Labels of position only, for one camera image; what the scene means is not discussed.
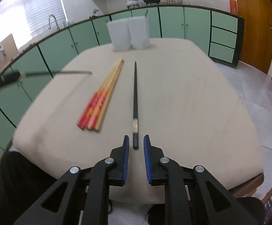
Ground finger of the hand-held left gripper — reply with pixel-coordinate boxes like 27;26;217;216
0;71;21;98

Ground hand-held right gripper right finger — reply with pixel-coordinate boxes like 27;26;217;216
143;135;259;225

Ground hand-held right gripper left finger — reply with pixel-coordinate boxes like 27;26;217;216
14;135;130;225

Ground black chopstick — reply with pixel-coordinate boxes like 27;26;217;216
21;70;92;77
132;61;139;150

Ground white two-compartment utensil holder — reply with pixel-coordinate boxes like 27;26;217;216
106;15;150;52

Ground cardboard sheet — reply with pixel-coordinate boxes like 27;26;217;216
0;34;18;72

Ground green lower kitchen cabinets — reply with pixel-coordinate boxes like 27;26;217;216
0;5;211;169

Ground window blind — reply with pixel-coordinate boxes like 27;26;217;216
0;0;67;50

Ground metal sink faucet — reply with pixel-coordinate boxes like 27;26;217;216
48;14;60;31

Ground black chair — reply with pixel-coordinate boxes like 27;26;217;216
0;152;57;219

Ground green drawer unit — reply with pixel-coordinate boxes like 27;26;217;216
208;9;245;69

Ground wooden door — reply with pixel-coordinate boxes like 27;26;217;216
233;0;272;75

